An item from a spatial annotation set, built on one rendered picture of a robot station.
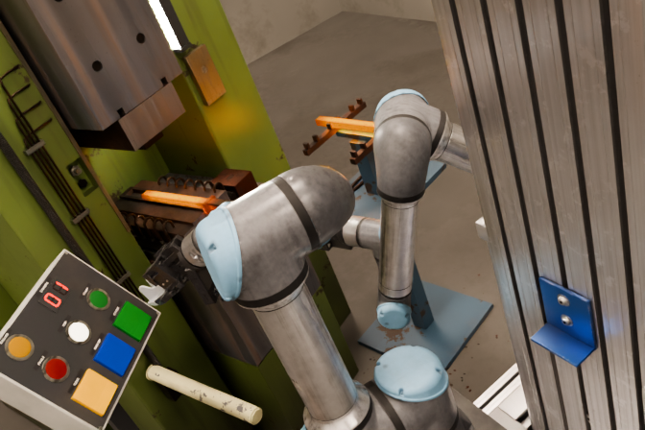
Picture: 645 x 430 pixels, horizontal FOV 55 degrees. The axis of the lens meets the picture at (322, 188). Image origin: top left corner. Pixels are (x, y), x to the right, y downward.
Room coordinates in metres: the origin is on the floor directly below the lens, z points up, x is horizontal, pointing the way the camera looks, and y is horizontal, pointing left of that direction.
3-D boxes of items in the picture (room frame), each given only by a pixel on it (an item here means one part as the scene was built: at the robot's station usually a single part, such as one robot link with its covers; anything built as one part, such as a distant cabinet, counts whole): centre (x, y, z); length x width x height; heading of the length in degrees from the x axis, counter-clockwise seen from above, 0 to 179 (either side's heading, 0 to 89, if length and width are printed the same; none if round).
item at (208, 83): (1.92, 0.21, 1.27); 0.09 x 0.02 x 0.17; 134
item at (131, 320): (1.20, 0.54, 1.01); 0.07 x 0.05 x 0.07; 159
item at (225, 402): (1.30, 0.53, 0.62); 0.44 x 0.05 x 0.05; 44
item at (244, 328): (1.80, 0.46, 0.69); 0.56 x 0.38 x 0.45; 44
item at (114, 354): (1.11, 0.57, 1.01); 0.07 x 0.05 x 0.07; 159
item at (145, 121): (1.76, 0.49, 1.32); 0.42 x 0.20 x 0.10; 44
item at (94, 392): (1.02, 0.61, 1.01); 0.07 x 0.05 x 0.07; 159
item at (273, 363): (1.80, 0.46, 0.23); 0.56 x 0.38 x 0.47; 44
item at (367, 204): (1.82, -0.18, 0.69); 0.40 x 0.30 x 0.02; 126
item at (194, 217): (1.76, 0.49, 0.96); 0.42 x 0.20 x 0.09; 44
